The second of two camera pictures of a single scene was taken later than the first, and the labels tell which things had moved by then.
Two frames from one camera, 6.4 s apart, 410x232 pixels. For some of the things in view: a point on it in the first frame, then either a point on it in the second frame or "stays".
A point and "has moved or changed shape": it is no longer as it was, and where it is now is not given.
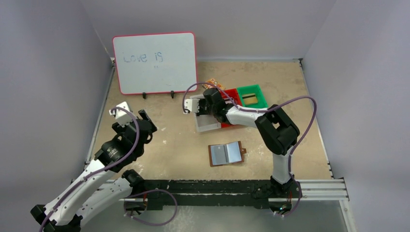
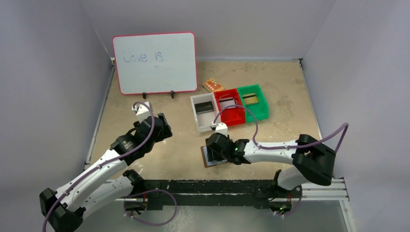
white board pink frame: (158, 63) stays
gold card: (249, 98) stays
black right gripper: (203, 108) to (214, 148)
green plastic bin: (261, 101) stays
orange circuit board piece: (212, 83) stays
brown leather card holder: (224, 153) has moved or changed shape
